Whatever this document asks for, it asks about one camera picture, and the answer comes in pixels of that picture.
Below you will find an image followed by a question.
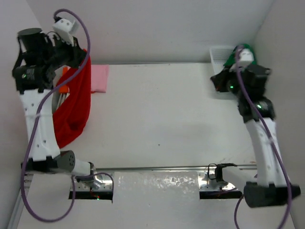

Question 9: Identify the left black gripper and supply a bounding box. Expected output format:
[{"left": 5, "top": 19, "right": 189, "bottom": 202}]
[{"left": 44, "top": 34, "right": 88, "bottom": 71}]

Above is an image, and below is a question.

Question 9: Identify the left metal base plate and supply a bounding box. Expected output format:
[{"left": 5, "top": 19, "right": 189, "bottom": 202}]
[{"left": 74, "top": 171, "right": 114, "bottom": 192}]

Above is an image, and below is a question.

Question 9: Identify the pink t shirt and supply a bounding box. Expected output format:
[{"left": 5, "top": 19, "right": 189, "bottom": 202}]
[{"left": 91, "top": 64, "right": 109, "bottom": 93}]

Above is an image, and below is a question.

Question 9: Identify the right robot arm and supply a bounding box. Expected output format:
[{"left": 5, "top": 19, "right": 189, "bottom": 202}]
[{"left": 210, "top": 64, "right": 301, "bottom": 208}]

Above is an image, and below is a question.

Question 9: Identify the metal base plate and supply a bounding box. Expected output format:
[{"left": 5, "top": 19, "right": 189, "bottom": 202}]
[
  {"left": 74, "top": 171, "right": 114, "bottom": 192},
  {"left": 197, "top": 170, "right": 238, "bottom": 192}
]

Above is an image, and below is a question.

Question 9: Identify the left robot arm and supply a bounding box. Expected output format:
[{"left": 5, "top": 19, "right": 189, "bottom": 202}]
[{"left": 12, "top": 28, "right": 92, "bottom": 176}]

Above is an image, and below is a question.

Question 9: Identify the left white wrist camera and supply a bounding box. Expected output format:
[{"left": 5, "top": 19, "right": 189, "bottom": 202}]
[{"left": 52, "top": 18, "right": 79, "bottom": 46}]

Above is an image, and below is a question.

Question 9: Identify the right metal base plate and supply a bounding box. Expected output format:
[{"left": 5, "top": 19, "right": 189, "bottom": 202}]
[{"left": 197, "top": 170, "right": 238, "bottom": 192}]

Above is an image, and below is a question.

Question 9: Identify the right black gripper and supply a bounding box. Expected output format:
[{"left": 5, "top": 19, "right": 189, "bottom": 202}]
[{"left": 211, "top": 64, "right": 247, "bottom": 99}]

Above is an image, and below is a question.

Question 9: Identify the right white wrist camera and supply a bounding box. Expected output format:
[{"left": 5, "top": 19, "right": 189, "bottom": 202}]
[{"left": 229, "top": 48, "right": 254, "bottom": 72}]

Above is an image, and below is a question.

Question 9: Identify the orange t shirt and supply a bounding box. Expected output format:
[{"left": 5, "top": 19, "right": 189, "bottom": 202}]
[{"left": 59, "top": 66, "right": 70, "bottom": 94}]

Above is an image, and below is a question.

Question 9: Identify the green t shirt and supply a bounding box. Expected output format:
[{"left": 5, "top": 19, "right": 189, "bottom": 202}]
[{"left": 223, "top": 43, "right": 257, "bottom": 67}]

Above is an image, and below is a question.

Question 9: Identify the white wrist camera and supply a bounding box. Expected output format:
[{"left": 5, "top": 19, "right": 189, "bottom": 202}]
[
  {"left": 229, "top": 48, "right": 254, "bottom": 72},
  {"left": 52, "top": 18, "right": 79, "bottom": 46}
]

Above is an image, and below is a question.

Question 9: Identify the white plastic bin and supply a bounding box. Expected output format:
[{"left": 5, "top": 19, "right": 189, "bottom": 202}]
[{"left": 209, "top": 45, "right": 234, "bottom": 75}]

